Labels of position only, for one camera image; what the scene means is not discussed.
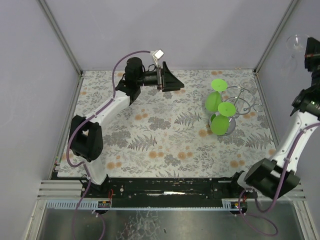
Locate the clear wine glass front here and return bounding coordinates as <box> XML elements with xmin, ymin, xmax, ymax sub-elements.
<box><xmin>281</xmin><ymin>34</ymin><xmax>309</xmax><ymax>76</ymax></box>

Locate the clear wine glass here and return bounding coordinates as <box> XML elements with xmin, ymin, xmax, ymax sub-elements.
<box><xmin>281</xmin><ymin>34</ymin><xmax>309</xmax><ymax>76</ymax></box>
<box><xmin>240</xmin><ymin>79</ymin><xmax>256</xmax><ymax>91</ymax></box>

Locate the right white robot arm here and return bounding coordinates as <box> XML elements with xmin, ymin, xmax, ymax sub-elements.
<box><xmin>243</xmin><ymin>37</ymin><xmax>320</xmax><ymax>201</ymax></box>

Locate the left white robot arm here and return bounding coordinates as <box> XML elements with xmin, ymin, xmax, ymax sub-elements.
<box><xmin>67</xmin><ymin>52</ymin><xmax>185</xmax><ymax>185</ymax></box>

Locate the green wine glass rear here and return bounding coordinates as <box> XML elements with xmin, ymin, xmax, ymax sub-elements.
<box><xmin>204</xmin><ymin>78</ymin><xmax>228</xmax><ymax>112</ymax></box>

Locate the green wine glass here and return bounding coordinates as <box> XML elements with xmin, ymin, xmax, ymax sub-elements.
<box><xmin>204</xmin><ymin>78</ymin><xmax>228</xmax><ymax>112</ymax></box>
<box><xmin>209</xmin><ymin>102</ymin><xmax>236</xmax><ymax>136</ymax></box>

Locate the green wine glass front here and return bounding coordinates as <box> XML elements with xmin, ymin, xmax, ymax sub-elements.
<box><xmin>209</xmin><ymin>102</ymin><xmax>236</xmax><ymax>136</ymax></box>

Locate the chrome wine glass rack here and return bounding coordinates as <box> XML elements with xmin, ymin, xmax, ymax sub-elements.
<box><xmin>204</xmin><ymin>86</ymin><xmax>257</xmax><ymax>136</ymax></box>

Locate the floral table mat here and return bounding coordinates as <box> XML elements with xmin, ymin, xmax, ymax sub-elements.
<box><xmin>56</xmin><ymin>69</ymin><xmax>286</xmax><ymax>179</ymax></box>

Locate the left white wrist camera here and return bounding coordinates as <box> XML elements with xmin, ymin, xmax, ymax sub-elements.
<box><xmin>150</xmin><ymin>49</ymin><xmax>165</xmax><ymax>67</ymax></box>

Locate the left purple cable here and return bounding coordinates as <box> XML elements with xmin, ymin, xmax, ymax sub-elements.
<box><xmin>65</xmin><ymin>49</ymin><xmax>154</xmax><ymax>240</ymax></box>

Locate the grey cable duct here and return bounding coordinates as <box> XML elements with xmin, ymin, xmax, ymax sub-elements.
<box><xmin>45</xmin><ymin>199</ymin><xmax>238</xmax><ymax>211</ymax></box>

